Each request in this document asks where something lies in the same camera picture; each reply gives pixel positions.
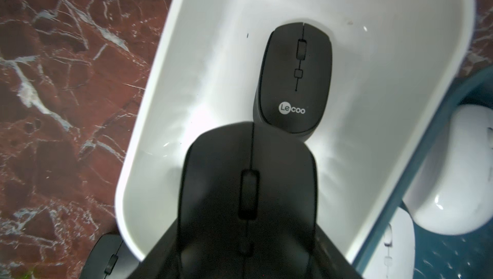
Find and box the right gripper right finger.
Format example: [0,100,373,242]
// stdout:
[315,225,362,279]

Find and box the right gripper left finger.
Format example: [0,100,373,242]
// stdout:
[128,221,178,279]

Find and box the black mouse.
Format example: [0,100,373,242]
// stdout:
[177,122,317,278]
[80,234,140,279]
[253,22,333,141]

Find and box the white mouse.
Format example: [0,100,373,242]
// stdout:
[403,104,492,235]
[363,208,415,279]

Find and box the dark teal storage box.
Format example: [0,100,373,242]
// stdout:
[354,67,492,278]

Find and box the white storage box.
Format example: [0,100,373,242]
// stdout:
[115,0,475,262]

